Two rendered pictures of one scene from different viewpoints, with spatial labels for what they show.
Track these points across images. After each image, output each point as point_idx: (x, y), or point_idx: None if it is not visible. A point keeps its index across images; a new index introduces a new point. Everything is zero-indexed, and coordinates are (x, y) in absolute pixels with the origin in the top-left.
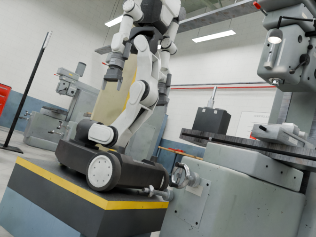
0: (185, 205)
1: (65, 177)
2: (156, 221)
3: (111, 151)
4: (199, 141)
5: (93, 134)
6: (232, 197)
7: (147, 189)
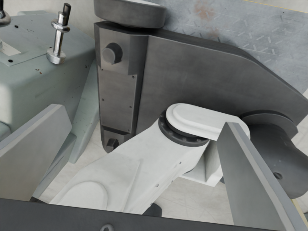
0: (30, 43)
1: (207, 9)
2: None
3: (123, 32)
4: (33, 200)
5: (226, 117)
6: None
7: (57, 18)
